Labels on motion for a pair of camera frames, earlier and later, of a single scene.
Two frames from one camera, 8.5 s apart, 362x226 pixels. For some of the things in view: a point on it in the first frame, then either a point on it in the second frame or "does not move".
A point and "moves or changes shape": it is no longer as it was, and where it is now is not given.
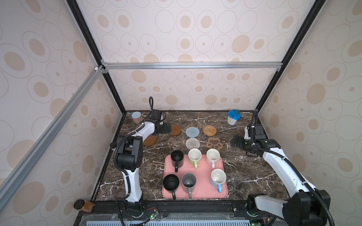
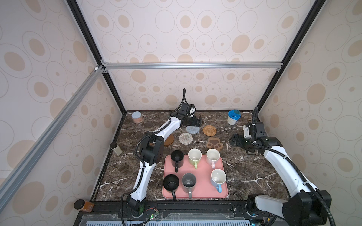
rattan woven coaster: [209, 130] does not move
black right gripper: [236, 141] does not move
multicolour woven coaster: [192, 143] → [185, 138]
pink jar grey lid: [136, 116] does not move
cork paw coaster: [214, 143] does not move
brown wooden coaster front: [151, 140] moves or changes shape
